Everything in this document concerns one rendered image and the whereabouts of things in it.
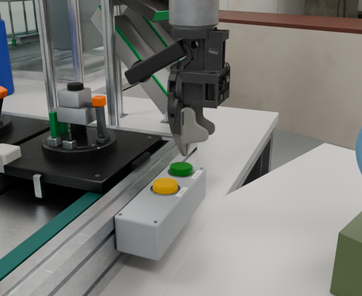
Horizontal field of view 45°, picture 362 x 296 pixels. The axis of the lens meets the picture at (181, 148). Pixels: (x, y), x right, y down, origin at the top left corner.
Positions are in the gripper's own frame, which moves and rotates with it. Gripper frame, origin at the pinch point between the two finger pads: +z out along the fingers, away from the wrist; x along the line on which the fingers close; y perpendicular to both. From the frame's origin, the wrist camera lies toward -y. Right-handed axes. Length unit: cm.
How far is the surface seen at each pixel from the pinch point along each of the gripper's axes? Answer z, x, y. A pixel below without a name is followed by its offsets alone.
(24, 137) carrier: 3.5, 2.3, -35.4
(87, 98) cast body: -6.2, 2.1, -19.3
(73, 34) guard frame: -6, 87, -81
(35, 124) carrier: 3.5, 10.0, -38.8
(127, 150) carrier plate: 3.5, 3.6, -12.3
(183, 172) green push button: 3.7, -1.8, 1.1
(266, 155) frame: 28, 71, 3
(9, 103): 14, 52, -86
